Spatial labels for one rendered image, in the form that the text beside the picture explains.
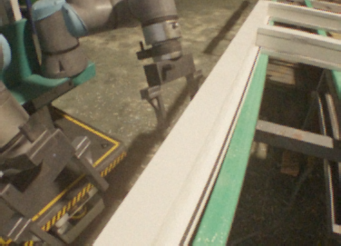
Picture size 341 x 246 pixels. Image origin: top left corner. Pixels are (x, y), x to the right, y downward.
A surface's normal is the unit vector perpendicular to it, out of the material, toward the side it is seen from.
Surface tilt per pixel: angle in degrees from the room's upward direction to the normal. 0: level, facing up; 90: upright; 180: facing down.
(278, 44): 90
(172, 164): 0
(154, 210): 0
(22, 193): 66
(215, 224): 0
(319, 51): 90
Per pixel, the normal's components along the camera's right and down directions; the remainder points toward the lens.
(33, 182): 0.83, -0.07
